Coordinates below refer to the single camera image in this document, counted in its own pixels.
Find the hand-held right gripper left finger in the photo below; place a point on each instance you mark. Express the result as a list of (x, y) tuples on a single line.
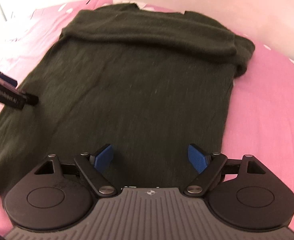
[(103, 156)]

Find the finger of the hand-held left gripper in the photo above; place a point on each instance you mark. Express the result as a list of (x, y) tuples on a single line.
[(5, 78), (7, 96)]

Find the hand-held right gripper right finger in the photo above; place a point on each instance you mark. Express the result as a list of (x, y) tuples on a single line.
[(198, 158)]

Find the dark green knit sweater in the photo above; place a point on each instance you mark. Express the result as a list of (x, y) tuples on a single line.
[(137, 92)]

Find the pink floral bed sheet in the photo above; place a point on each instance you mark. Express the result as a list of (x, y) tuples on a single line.
[(267, 110)]

